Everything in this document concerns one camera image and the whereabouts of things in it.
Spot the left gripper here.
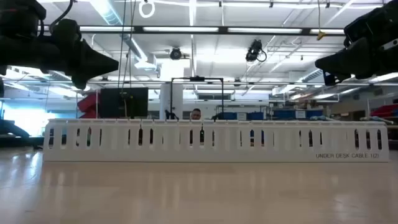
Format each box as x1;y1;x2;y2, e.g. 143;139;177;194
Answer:
46;37;119;91

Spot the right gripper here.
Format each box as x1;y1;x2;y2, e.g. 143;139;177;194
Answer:
314;33;398;86

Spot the white slotted cable raceway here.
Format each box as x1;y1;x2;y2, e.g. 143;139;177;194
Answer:
42;118;390;163

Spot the black monitor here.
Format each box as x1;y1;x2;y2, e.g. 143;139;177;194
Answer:
99;87;149;119

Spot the red plastic crate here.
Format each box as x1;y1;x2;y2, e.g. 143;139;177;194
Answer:
369;103;398;118

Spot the black metal gantry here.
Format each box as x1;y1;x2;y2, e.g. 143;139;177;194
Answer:
170;76;225;121

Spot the thin black cable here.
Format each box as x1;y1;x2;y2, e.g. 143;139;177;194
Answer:
117;0;135;94

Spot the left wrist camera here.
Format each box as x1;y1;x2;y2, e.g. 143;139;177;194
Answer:
51;18;82;43

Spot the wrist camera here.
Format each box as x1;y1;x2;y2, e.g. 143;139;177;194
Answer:
343;2;393;44
51;18;82;43

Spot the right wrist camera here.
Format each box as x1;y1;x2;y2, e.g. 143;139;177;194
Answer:
343;2;393;44

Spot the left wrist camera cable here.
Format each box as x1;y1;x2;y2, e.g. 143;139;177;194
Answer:
49;0;78;34

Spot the white ring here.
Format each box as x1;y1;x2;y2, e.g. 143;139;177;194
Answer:
138;0;156;19

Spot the black camera with cable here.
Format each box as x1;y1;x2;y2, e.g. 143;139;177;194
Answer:
245;39;268;63

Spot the black dome camera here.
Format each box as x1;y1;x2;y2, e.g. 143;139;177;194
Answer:
169;46;183;61

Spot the black cable bundle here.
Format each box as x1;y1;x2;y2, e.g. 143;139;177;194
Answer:
0;119;44;150

